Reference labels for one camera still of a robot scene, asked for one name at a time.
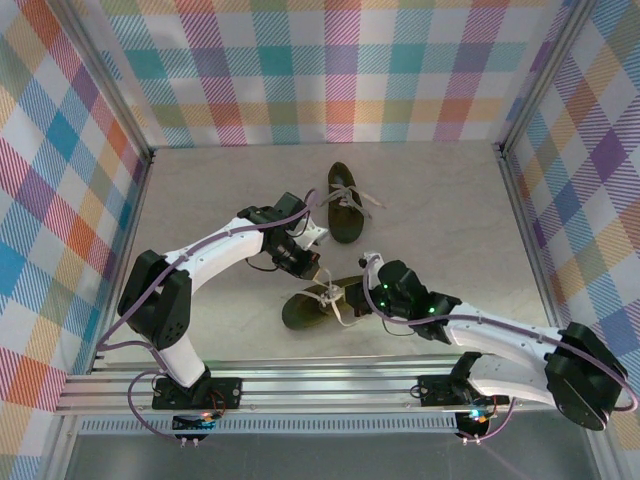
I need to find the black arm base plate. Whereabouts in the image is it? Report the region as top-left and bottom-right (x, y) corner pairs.
(151, 377), (245, 412)
(416, 373), (511, 407)

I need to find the olive green canvas shoe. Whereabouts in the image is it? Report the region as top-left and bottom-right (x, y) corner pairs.
(327, 161), (365, 245)
(281, 274), (366, 332)

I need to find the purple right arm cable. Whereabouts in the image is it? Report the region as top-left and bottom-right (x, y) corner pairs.
(357, 252), (639, 444)

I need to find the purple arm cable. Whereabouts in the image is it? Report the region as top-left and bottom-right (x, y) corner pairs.
(357, 252), (639, 444)
(97, 188), (321, 444)

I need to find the slotted grey cable duct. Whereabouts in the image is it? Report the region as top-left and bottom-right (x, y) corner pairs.
(79, 415), (464, 435)

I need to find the aluminium side rail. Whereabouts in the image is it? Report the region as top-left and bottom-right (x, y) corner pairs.
(89, 152), (156, 374)
(494, 144), (571, 366)

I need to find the aluminium corner post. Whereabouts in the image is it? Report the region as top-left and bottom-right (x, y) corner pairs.
(492, 0), (599, 156)
(47, 0), (157, 169)

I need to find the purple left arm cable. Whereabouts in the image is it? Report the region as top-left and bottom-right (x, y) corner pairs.
(97, 188), (321, 444)

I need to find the colourful plaid cloth panel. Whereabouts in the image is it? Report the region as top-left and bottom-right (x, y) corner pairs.
(0, 0), (149, 480)
(82, 0), (571, 150)
(504, 0), (640, 480)

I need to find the white shoelace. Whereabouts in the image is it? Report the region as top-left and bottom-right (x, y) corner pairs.
(299, 267), (361, 329)
(319, 183), (387, 219)

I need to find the aluminium mounting rail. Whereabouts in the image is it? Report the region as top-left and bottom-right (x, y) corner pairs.
(53, 352), (609, 417)

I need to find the small circuit board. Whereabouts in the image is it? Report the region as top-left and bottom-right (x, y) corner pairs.
(172, 412), (220, 448)
(453, 408), (495, 445)

